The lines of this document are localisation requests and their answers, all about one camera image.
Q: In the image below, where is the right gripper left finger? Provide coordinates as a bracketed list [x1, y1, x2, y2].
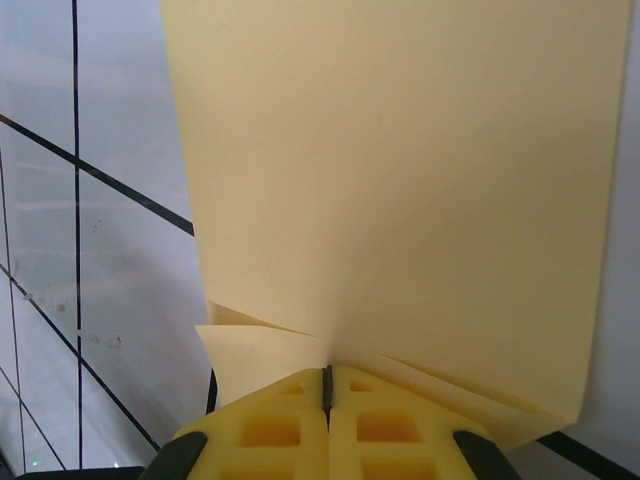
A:
[143, 367, 331, 480]

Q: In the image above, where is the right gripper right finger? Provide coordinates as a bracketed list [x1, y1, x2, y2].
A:
[325, 364, 525, 480]

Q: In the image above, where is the yellow cloth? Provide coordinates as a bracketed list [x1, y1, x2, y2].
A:
[159, 0, 632, 454]

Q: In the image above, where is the white grid table mat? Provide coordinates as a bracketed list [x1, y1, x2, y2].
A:
[0, 0, 640, 480]

